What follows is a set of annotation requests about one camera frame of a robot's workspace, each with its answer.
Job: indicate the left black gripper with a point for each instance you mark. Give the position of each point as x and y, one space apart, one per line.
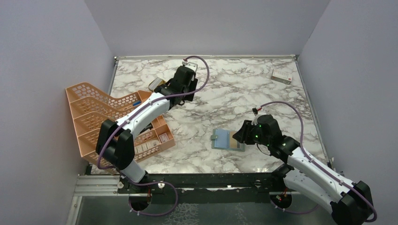
193 84

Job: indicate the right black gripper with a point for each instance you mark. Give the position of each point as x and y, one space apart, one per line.
242 134

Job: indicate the green card holder wallet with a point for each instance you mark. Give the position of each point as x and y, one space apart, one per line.
220 140

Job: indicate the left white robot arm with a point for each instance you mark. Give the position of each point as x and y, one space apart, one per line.
116 138

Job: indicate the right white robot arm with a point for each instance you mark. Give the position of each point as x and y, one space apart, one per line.
349 203

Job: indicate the silver card stack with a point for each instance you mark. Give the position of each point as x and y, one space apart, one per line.
155 83

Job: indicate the white red small box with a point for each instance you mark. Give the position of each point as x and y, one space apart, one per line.
282 77

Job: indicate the peach plastic file organizer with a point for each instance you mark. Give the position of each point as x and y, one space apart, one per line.
90 107

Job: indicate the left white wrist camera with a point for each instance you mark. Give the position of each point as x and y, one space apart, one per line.
191 65

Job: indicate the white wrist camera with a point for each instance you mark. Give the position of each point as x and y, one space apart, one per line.
191 65
255 120

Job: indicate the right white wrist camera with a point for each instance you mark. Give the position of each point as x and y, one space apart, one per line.
255 120

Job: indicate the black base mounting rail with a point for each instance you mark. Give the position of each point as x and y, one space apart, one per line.
205 188

